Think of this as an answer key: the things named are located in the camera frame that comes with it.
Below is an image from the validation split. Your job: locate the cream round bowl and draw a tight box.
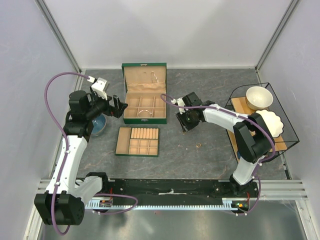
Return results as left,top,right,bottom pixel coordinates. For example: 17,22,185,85
245,86,274,110

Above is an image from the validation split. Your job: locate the white scalloped bowl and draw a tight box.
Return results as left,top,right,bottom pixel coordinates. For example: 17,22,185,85
255,109,284,138

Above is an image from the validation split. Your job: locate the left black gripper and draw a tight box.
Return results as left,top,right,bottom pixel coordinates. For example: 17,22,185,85
85,91,127,121

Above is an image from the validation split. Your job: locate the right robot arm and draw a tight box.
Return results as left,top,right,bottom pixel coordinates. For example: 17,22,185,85
170,92,275,197

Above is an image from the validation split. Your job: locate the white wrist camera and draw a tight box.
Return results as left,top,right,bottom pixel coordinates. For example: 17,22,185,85
91,77,109,100
170,97,186,115

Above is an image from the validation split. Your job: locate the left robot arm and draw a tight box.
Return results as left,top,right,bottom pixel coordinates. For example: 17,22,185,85
34,90,128,226

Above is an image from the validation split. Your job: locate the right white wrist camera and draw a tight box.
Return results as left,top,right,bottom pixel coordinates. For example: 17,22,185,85
170,97,186,115

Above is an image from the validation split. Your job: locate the green jewelry box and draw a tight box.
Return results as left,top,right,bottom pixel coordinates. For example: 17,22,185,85
121,62,167,125

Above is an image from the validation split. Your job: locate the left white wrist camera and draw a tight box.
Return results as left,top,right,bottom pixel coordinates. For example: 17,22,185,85
91,77,109,100

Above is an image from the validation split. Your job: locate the black wire shelf rack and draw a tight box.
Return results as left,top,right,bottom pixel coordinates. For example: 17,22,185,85
225,82,300,158

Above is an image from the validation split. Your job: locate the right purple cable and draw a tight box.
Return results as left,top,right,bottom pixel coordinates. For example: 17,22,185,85
159,93,276,217

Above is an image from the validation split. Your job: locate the purple cable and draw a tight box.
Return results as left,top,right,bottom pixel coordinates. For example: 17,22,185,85
159,93,276,217
43,71,95,236

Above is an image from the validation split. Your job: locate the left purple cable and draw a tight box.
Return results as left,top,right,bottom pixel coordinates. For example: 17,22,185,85
43,71,95,236

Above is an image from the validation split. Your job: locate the blue ceramic bowl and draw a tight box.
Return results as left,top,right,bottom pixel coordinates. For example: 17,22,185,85
91,114,107,137

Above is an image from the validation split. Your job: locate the slotted cable duct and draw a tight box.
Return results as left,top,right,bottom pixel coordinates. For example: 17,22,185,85
84,197,251,211

